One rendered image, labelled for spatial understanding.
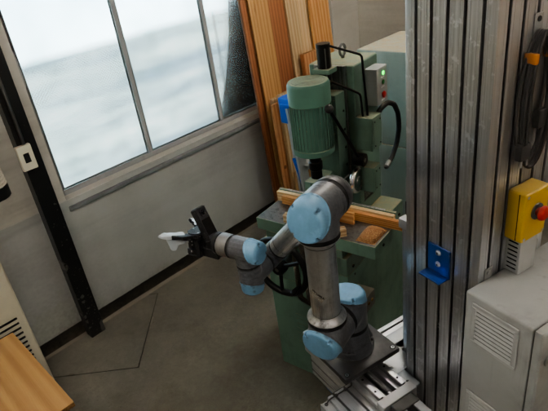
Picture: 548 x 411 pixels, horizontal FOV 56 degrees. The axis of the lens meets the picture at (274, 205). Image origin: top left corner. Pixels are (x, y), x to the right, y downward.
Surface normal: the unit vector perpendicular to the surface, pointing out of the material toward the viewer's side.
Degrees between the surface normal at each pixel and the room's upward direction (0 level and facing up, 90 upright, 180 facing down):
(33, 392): 0
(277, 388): 0
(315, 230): 83
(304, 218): 83
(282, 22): 87
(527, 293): 0
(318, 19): 87
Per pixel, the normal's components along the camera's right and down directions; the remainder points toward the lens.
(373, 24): -0.68, 0.43
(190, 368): -0.13, -0.87
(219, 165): 0.73, 0.25
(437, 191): -0.84, 0.35
